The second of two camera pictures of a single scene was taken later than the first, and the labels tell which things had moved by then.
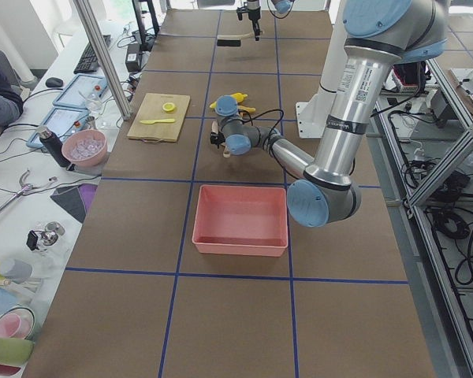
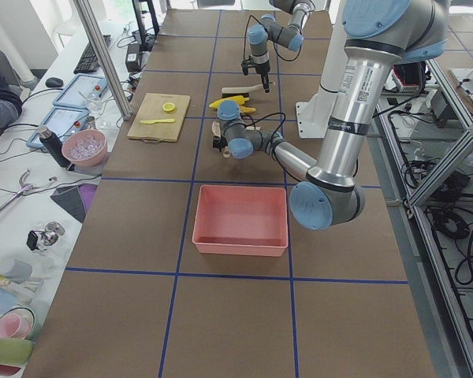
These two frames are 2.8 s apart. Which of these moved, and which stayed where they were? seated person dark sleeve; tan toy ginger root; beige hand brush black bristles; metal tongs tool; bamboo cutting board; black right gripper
Moved: beige hand brush black bristles; black right gripper
Stayed: metal tongs tool; bamboo cutting board; tan toy ginger root; seated person dark sleeve
